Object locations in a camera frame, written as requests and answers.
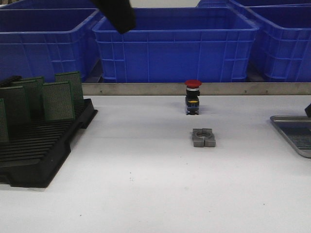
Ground blue plastic crate centre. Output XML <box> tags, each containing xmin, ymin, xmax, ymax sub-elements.
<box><xmin>93</xmin><ymin>7</ymin><xmax>258</xmax><ymax>83</ymax></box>

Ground green perforated circuit board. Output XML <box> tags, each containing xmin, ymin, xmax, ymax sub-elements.
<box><xmin>279</xmin><ymin>123</ymin><xmax>311</xmax><ymax>150</ymax></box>
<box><xmin>42</xmin><ymin>81</ymin><xmax>75</xmax><ymax>121</ymax></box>

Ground green circuit board rear right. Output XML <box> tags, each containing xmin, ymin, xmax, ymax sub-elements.
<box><xmin>55</xmin><ymin>71</ymin><xmax>84</xmax><ymax>106</ymax></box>

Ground red emergency stop button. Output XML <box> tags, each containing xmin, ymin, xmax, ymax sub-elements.
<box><xmin>185</xmin><ymin>80</ymin><xmax>202</xmax><ymax>115</ymax></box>

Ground silver metal tray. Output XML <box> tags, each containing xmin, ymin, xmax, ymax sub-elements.
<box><xmin>270</xmin><ymin>116</ymin><xmax>311</xmax><ymax>159</ymax></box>

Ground blue crate back right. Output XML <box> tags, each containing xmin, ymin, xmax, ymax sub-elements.
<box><xmin>197</xmin><ymin>0</ymin><xmax>311</xmax><ymax>7</ymax></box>

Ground green circuit board far left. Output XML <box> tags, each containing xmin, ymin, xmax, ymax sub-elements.
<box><xmin>0</xmin><ymin>99</ymin><xmax>9</xmax><ymax>144</ymax></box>

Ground blue plastic crate right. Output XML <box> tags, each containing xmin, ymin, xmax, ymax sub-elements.
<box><xmin>243</xmin><ymin>6</ymin><xmax>311</xmax><ymax>83</ymax></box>

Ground blue plastic crate left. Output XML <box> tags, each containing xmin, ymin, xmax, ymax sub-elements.
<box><xmin>0</xmin><ymin>8</ymin><xmax>102</xmax><ymax>82</ymax></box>

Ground blue crate back left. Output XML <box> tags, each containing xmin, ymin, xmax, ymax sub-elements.
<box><xmin>0</xmin><ymin>0</ymin><xmax>97</xmax><ymax>10</ymax></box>

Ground grey metal clamp block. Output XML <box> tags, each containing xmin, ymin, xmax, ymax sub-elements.
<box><xmin>192</xmin><ymin>128</ymin><xmax>216</xmax><ymax>148</ymax></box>

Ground blue plastic crate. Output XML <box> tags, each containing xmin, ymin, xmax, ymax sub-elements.
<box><xmin>0</xmin><ymin>8</ymin><xmax>102</xmax><ymax>82</ymax></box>
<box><xmin>243</xmin><ymin>6</ymin><xmax>311</xmax><ymax>83</ymax></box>
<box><xmin>93</xmin><ymin>7</ymin><xmax>258</xmax><ymax>83</ymax></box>

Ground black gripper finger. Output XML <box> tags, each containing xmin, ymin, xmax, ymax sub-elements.
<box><xmin>305</xmin><ymin>104</ymin><xmax>311</xmax><ymax>116</ymax></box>
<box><xmin>93</xmin><ymin>0</ymin><xmax>136</xmax><ymax>34</ymax></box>

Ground black slotted board rack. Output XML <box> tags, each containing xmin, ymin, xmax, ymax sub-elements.
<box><xmin>0</xmin><ymin>75</ymin><xmax>99</xmax><ymax>188</ymax></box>

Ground green circuit board rear left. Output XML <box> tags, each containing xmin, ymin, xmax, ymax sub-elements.
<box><xmin>11</xmin><ymin>76</ymin><xmax>44</xmax><ymax>117</ymax></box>

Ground green perforated circuit board front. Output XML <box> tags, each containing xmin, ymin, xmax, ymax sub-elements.
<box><xmin>279</xmin><ymin>123</ymin><xmax>311</xmax><ymax>150</ymax></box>

